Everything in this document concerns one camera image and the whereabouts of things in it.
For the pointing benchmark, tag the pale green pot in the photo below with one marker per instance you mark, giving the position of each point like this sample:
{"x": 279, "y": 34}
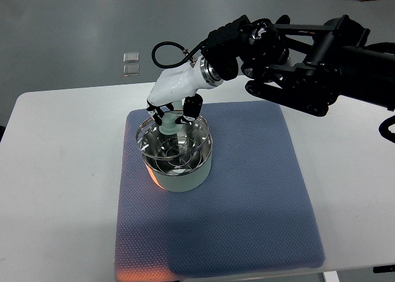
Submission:
{"x": 179, "y": 179}

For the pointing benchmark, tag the metal floor plate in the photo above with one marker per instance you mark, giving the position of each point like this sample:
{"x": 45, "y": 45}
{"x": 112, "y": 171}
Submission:
{"x": 130, "y": 57}
{"x": 130, "y": 70}

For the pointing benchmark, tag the upper metal floor plate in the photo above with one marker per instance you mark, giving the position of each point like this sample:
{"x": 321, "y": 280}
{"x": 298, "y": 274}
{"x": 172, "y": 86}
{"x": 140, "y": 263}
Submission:
{"x": 130, "y": 57}

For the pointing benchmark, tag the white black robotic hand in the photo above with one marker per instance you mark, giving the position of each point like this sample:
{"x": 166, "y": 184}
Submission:
{"x": 182, "y": 84}

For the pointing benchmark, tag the dark object at left edge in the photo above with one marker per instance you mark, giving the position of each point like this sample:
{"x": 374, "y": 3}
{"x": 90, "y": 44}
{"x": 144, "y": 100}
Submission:
{"x": 2, "y": 131}

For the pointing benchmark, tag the blue textured mat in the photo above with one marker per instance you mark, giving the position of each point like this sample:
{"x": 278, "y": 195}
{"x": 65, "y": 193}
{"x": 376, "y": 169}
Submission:
{"x": 251, "y": 214}

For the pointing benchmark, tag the glass lid with green knob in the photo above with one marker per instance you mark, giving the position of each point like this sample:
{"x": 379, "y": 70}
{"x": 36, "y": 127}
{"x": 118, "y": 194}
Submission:
{"x": 168, "y": 134}

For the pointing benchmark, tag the lower metal floor plate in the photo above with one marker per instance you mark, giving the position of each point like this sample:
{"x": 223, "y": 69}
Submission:
{"x": 130, "y": 70}

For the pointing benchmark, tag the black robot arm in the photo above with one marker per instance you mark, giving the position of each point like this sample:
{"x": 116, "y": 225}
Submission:
{"x": 304, "y": 67}

